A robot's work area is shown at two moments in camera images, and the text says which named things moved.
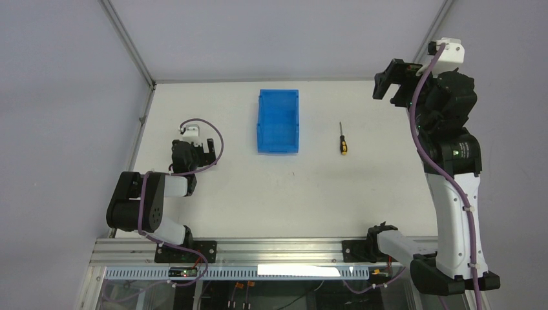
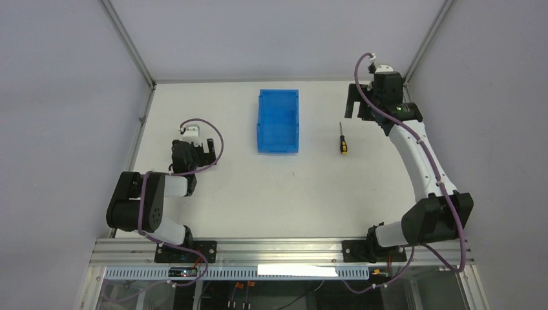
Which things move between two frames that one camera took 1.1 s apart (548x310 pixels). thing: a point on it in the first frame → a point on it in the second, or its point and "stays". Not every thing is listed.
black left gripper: (205, 153) stays
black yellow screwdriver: (343, 145) stays
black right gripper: (402, 80) → (359, 101)
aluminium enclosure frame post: (423, 51) stays
